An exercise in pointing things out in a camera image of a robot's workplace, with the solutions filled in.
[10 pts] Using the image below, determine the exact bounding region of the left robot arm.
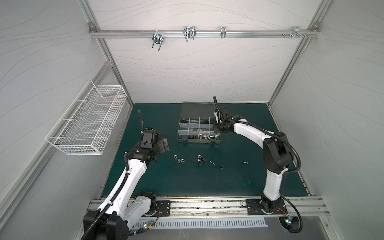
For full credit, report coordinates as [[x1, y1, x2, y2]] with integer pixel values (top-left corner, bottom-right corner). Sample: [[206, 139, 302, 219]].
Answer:
[[82, 128, 170, 240]]

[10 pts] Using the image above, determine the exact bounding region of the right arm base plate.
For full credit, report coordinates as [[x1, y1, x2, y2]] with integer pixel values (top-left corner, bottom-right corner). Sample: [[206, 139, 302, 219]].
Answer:
[[244, 198, 288, 215]]

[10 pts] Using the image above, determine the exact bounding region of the grey compartment organizer box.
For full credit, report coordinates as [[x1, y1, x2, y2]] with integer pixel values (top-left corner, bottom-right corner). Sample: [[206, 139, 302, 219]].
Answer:
[[177, 102, 222, 145]]

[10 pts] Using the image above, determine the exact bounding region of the metal u-bolt clamp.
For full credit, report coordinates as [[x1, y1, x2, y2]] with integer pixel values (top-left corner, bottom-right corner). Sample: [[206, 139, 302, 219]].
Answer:
[[183, 26, 197, 42], [152, 33, 164, 51]]

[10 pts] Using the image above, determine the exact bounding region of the white vent strip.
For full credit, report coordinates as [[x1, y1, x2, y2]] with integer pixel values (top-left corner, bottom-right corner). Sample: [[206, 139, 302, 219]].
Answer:
[[152, 217, 268, 230]]

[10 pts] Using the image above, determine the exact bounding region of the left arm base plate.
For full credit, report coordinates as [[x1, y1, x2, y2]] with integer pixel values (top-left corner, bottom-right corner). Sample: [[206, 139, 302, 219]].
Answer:
[[143, 201, 171, 217]]

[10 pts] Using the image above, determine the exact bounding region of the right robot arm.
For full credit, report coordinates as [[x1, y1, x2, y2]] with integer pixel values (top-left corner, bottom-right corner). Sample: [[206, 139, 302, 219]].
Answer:
[[214, 107, 299, 214]]

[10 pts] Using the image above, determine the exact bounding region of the green table mat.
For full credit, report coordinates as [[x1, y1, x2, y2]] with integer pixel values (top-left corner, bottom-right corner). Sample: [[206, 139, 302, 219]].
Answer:
[[101, 103, 309, 198]]

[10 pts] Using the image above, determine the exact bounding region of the aluminium crossbar rail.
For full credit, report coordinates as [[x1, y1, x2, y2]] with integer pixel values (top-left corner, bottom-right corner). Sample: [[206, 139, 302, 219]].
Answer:
[[90, 29, 321, 39]]

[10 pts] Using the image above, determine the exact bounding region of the white wire basket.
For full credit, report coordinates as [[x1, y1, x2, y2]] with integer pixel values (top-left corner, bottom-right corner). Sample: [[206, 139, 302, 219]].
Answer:
[[45, 80, 127, 156]]

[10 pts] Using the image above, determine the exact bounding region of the right metal rail clamp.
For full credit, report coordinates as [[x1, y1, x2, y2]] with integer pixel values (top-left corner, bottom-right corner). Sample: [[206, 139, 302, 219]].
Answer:
[[282, 28, 309, 39]]

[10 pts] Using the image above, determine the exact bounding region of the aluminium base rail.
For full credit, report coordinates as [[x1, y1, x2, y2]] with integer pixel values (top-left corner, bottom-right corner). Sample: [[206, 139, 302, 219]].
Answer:
[[83, 196, 331, 221]]

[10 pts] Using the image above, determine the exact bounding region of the small metal bracket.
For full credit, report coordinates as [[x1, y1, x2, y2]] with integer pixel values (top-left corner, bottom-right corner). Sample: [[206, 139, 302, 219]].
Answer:
[[221, 27, 227, 39]]

